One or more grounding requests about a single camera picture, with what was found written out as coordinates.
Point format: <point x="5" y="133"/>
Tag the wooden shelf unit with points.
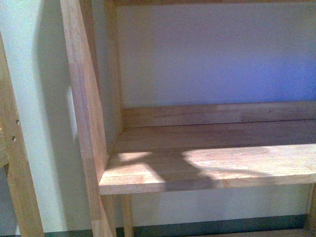
<point x="175" y="148"/>

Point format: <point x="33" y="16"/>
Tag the wooden ladder post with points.
<point x="16" y="164"/>

